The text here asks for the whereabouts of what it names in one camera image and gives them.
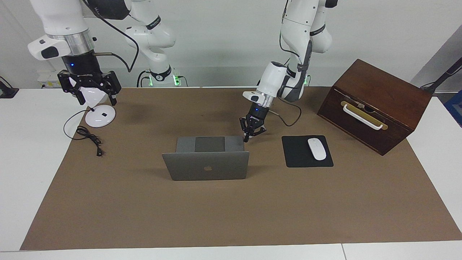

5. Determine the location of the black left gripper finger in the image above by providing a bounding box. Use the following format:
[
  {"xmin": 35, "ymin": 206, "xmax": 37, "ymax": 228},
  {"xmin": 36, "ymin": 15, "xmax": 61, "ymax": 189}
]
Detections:
[
  {"xmin": 249, "ymin": 124, "xmax": 267, "ymax": 139},
  {"xmin": 239, "ymin": 117, "xmax": 250, "ymax": 143}
]

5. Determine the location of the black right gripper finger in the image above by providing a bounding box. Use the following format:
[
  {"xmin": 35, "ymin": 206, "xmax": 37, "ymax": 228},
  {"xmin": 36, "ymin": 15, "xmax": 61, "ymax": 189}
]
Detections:
[
  {"xmin": 94, "ymin": 70, "xmax": 122, "ymax": 106},
  {"xmin": 57, "ymin": 71, "xmax": 86, "ymax": 105}
]

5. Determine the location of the grey laptop with apple logo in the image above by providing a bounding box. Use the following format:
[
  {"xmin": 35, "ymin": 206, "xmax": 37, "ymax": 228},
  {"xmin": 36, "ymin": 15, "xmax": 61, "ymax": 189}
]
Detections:
[{"xmin": 162, "ymin": 136, "xmax": 250, "ymax": 181}]

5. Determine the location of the white power strip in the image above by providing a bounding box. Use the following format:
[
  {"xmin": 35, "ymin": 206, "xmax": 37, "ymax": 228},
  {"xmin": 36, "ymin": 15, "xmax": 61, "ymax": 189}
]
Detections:
[{"xmin": 38, "ymin": 70, "xmax": 62, "ymax": 88}]

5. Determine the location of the white desk lamp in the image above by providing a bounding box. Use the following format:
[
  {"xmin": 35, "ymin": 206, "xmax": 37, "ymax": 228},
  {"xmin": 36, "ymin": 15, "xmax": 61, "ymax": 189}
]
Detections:
[{"xmin": 70, "ymin": 78, "xmax": 116, "ymax": 128}]

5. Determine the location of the black mouse pad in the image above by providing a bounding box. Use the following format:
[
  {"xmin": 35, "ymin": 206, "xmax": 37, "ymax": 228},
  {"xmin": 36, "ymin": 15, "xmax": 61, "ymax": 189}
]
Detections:
[{"xmin": 282, "ymin": 135, "xmax": 334, "ymax": 168}]

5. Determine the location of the white computer mouse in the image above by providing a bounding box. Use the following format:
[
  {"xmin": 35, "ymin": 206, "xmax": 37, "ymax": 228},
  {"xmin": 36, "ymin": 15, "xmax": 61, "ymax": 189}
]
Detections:
[{"xmin": 308, "ymin": 138, "xmax": 327, "ymax": 161}]

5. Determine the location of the black stand foot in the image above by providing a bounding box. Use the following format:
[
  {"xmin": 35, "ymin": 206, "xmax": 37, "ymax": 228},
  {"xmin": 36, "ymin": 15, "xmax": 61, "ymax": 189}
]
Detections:
[{"xmin": 0, "ymin": 77, "xmax": 19, "ymax": 99}]

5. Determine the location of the dark wooden box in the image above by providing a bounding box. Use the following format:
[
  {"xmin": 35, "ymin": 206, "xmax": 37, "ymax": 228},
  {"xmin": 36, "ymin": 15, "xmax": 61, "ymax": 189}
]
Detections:
[{"xmin": 317, "ymin": 59, "xmax": 432, "ymax": 156}]

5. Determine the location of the large brown table mat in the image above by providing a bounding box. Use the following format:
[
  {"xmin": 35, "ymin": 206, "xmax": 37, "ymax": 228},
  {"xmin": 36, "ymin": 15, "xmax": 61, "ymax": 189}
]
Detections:
[{"xmin": 20, "ymin": 87, "xmax": 462, "ymax": 250}]

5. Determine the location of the black tripod pole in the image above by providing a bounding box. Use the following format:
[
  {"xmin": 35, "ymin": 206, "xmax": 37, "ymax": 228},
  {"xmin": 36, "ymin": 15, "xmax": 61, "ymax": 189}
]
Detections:
[{"xmin": 420, "ymin": 58, "xmax": 462, "ymax": 95}]

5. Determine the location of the blue object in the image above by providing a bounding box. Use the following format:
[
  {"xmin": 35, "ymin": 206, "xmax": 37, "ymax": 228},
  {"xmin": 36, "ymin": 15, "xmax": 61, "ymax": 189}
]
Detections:
[{"xmin": 444, "ymin": 90, "xmax": 462, "ymax": 127}]

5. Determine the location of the black right base cable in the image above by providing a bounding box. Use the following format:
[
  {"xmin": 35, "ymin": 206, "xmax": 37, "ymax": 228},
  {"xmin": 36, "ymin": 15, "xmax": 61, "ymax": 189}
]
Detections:
[{"xmin": 136, "ymin": 70, "xmax": 152, "ymax": 87}]

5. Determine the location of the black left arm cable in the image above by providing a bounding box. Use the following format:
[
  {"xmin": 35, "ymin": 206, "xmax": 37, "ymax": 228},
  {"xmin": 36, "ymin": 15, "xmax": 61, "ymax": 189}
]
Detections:
[{"xmin": 267, "ymin": 96, "xmax": 302, "ymax": 127}]

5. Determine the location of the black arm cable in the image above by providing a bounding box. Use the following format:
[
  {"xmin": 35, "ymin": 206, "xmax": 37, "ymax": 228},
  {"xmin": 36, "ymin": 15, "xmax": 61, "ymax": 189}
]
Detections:
[
  {"xmin": 267, "ymin": 96, "xmax": 302, "ymax": 127},
  {"xmin": 82, "ymin": 0, "xmax": 140, "ymax": 73}
]

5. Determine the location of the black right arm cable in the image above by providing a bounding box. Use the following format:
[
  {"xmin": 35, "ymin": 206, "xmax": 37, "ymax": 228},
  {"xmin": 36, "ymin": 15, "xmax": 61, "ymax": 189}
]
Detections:
[{"xmin": 82, "ymin": 0, "xmax": 140, "ymax": 73}]

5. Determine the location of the black lamp power cable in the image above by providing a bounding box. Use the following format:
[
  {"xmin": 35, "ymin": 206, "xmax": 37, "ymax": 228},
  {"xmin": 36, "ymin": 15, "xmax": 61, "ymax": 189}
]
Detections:
[{"xmin": 64, "ymin": 109, "xmax": 104, "ymax": 157}]

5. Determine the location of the white box handle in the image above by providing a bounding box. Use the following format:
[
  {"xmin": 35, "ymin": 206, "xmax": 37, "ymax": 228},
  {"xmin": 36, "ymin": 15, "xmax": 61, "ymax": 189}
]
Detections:
[{"xmin": 343, "ymin": 104, "xmax": 384, "ymax": 130}]

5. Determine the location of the brass handle plate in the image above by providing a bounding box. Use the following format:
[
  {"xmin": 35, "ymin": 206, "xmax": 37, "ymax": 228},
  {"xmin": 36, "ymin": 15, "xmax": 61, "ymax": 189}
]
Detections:
[{"xmin": 340, "ymin": 101, "xmax": 388, "ymax": 130}]

